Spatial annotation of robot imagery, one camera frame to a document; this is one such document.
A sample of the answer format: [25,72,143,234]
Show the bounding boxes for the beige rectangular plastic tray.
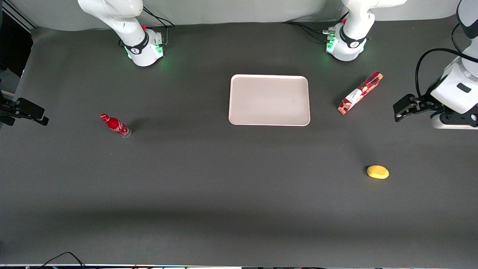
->
[228,74,311,127]

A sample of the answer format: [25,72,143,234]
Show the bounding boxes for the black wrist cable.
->
[415,22,478,98]

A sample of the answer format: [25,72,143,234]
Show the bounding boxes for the white backdrop cloth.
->
[7,0,478,32]

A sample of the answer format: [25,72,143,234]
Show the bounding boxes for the aluminium frame rail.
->
[0,0,38,32]

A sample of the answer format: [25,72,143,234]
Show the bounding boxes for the red cookie box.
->
[337,71,384,115]

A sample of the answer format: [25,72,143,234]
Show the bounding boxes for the yellow lemon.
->
[366,165,390,180]

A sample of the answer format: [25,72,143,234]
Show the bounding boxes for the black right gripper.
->
[0,93,49,126]

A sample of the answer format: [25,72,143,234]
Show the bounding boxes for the red cola bottle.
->
[100,113,132,138]

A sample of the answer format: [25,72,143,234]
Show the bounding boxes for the thin black table edge cable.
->
[37,251,87,269]

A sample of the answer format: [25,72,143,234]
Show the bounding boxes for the black right arm base cable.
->
[142,6,175,47]

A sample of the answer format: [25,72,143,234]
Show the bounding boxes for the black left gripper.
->
[393,94,445,122]

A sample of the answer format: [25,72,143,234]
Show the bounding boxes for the dark grey table mat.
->
[0,15,478,268]

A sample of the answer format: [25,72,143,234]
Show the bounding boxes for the black arm base cable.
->
[142,6,175,47]
[283,21,333,42]

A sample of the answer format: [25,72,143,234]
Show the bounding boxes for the black left arm base cable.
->
[283,21,333,42]

